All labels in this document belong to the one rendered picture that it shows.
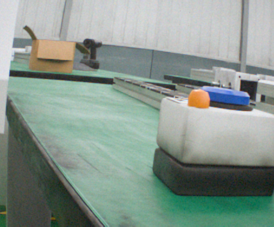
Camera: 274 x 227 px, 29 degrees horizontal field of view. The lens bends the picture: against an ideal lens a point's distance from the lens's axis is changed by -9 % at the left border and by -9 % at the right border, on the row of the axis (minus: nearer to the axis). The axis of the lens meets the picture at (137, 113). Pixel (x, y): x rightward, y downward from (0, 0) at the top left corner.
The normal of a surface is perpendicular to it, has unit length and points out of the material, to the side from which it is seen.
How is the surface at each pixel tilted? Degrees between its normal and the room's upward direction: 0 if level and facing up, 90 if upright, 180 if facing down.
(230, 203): 0
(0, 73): 42
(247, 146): 90
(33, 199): 90
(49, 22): 90
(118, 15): 90
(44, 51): 68
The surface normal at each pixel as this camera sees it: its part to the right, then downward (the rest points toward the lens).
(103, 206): 0.11, -0.99
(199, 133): 0.18, 0.11
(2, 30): 0.26, -0.66
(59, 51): 0.29, -0.26
